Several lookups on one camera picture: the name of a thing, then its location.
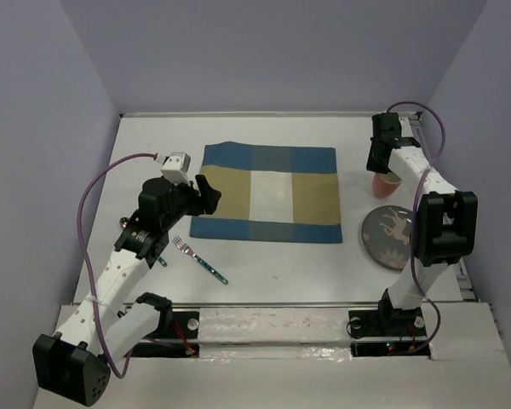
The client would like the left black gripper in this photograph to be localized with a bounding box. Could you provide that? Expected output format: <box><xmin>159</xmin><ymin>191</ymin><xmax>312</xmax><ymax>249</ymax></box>
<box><xmin>161</xmin><ymin>176</ymin><xmax>221</xmax><ymax>230</ymax></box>

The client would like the pink cup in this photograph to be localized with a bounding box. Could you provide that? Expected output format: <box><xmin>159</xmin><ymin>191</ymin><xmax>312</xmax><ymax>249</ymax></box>
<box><xmin>371</xmin><ymin>172</ymin><xmax>401</xmax><ymax>199</ymax></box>

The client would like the fork with teal handle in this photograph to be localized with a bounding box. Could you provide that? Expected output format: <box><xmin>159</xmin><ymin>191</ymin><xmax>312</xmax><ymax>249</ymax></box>
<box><xmin>172</xmin><ymin>236</ymin><xmax>229</xmax><ymax>285</ymax></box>

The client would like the blue beige checked cloth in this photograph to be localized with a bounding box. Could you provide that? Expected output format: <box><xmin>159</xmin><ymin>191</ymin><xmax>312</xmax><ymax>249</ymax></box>
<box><xmin>190</xmin><ymin>141</ymin><xmax>342</xmax><ymax>244</ymax></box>

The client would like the dark patterned plate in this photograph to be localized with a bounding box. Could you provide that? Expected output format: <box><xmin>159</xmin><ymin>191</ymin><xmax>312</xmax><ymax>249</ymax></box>
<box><xmin>360</xmin><ymin>205</ymin><xmax>411</xmax><ymax>272</ymax></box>

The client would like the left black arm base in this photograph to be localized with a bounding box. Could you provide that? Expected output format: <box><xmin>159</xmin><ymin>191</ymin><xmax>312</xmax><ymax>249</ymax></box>
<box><xmin>107</xmin><ymin>304</ymin><xmax>199</xmax><ymax>358</ymax></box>

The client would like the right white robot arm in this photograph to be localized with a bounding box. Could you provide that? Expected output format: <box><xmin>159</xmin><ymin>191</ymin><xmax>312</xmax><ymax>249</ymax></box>
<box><xmin>366</xmin><ymin>112</ymin><xmax>478</xmax><ymax>337</ymax></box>

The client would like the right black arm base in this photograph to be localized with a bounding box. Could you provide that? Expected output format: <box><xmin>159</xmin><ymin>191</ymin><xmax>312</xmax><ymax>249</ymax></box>
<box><xmin>346</xmin><ymin>308</ymin><xmax>431</xmax><ymax>358</ymax></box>

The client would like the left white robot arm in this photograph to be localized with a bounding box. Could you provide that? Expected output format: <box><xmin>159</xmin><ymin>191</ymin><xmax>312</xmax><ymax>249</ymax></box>
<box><xmin>32</xmin><ymin>175</ymin><xmax>221</xmax><ymax>407</ymax></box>

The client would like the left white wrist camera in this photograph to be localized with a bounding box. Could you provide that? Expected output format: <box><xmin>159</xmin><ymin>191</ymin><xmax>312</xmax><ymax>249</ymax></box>
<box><xmin>155</xmin><ymin>152</ymin><xmax>191</xmax><ymax>185</ymax></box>

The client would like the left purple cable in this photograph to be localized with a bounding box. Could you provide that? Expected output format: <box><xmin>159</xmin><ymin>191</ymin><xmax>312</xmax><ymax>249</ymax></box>
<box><xmin>75</xmin><ymin>153</ymin><xmax>197</xmax><ymax>379</ymax></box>

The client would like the spoon with teal handle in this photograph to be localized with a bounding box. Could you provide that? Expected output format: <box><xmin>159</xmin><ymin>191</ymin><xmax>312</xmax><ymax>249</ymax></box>
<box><xmin>119</xmin><ymin>216</ymin><xmax>168</xmax><ymax>268</ymax></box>

